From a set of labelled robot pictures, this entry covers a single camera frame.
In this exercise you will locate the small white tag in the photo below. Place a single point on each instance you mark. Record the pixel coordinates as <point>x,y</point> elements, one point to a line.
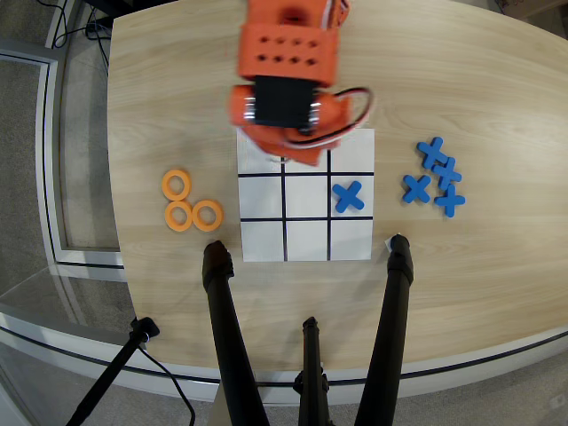
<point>387,243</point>

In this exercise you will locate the blue foam cross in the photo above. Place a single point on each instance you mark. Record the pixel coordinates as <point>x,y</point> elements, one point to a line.
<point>431,152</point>
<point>450,200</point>
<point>348,196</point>
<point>416,187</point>
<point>447,173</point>

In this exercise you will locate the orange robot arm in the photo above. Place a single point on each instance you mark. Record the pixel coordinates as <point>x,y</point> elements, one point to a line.
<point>288,53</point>

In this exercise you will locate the thin black stand pole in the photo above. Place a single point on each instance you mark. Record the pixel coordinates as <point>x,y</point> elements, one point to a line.
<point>115,368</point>

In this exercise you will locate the white tic-tac-toe grid sheet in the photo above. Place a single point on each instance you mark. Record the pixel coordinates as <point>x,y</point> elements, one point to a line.
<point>306,208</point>

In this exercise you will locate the short black tripod leg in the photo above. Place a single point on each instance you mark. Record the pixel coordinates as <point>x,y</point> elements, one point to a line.
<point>313,373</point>

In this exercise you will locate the glass panel with white frame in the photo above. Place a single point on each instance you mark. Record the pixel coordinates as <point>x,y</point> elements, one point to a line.
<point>26,177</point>

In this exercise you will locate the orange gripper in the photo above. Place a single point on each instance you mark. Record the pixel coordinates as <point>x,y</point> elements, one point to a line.
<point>296,150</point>

